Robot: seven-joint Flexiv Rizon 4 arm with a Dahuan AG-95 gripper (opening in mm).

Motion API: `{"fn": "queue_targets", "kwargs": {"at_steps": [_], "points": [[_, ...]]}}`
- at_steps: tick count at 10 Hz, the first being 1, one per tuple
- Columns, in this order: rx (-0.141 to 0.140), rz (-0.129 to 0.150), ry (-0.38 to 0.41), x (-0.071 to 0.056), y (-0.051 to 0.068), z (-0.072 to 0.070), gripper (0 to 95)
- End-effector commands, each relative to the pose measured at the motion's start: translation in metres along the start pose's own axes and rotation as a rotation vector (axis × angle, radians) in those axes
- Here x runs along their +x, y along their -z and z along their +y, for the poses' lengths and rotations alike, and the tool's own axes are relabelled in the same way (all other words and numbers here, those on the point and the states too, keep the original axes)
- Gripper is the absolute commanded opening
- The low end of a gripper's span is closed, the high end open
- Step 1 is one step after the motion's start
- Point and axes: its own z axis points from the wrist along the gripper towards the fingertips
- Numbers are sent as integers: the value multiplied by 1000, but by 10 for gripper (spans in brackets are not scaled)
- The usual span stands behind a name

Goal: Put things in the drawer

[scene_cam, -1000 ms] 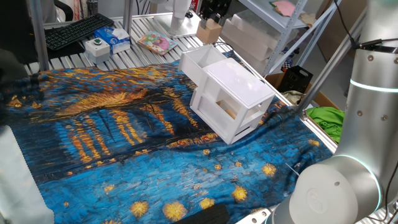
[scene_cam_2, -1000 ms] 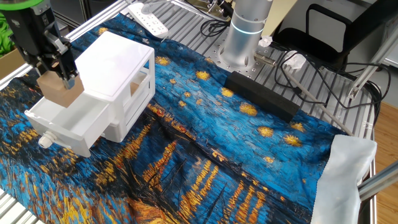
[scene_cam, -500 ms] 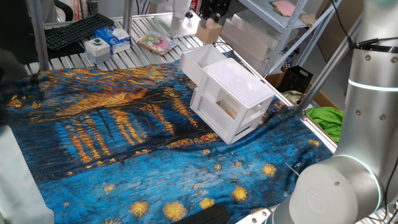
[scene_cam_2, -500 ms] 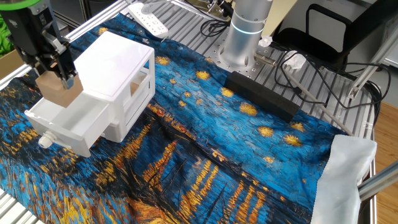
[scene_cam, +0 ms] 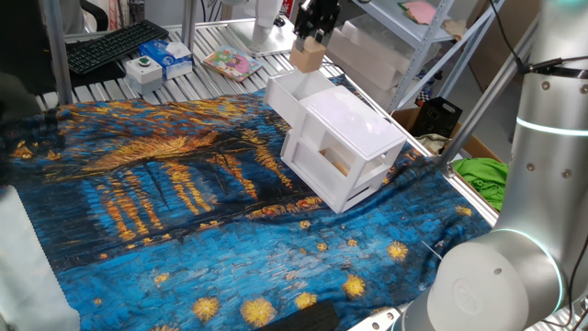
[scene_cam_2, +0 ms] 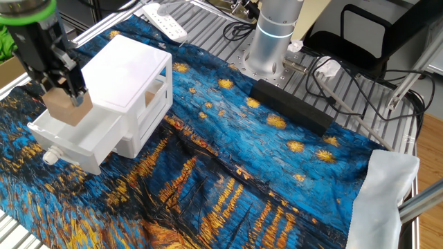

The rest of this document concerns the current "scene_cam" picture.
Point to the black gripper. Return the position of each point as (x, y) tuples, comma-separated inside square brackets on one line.
[(319, 14)]

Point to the light wooden cube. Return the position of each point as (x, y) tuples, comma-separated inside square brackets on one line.
[(307, 60)]

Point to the white drawer with knob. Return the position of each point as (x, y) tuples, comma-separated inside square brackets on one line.
[(282, 99)]

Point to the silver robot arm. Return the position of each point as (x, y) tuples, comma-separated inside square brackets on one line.
[(542, 161)]

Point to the white plastic drawer cabinet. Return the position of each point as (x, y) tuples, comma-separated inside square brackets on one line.
[(353, 124)]

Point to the white monitor stand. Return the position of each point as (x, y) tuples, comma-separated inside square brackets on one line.
[(257, 43)]

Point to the white foam box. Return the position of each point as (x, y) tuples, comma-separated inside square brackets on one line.
[(399, 50), (363, 69)]

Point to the white metal shelf rack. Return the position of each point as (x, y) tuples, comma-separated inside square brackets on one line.
[(390, 20)]

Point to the colourful picture book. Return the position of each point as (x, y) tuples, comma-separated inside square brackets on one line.
[(232, 63)]

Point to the pink folded paper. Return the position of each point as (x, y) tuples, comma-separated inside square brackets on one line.
[(420, 13)]

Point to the open cardboard box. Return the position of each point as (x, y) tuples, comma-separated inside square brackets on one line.
[(404, 117)]

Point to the checkerboard calibration board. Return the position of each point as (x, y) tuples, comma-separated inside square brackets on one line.
[(423, 96)]

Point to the beige crumpled paper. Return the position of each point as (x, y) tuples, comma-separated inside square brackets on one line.
[(455, 30)]

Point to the black plastic crate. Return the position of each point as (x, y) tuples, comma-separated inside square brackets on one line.
[(436, 119)]

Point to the blue tissue pack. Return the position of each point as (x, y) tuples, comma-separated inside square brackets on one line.
[(161, 55)]

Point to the beige crumpled cloth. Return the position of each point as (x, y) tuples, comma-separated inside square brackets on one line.
[(432, 142)]

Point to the white box green button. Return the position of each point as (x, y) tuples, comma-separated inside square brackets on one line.
[(143, 76)]

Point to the brown cardboard carton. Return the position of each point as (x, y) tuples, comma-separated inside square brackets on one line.
[(496, 46)]

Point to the black keyboard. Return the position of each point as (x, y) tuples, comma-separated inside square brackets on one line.
[(115, 46)]

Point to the black desk chair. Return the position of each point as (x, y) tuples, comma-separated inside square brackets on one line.
[(102, 18)]

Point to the green cloth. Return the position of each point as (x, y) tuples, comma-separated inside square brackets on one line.
[(482, 179)]

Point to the starry night painted tablecloth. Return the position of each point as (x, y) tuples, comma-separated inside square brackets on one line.
[(229, 257)]

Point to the aluminium frame post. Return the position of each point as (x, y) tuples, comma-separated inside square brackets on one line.
[(487, 99), (189, 23), (59, 55)]

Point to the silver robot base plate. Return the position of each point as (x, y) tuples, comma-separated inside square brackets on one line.
[(381, 319)]

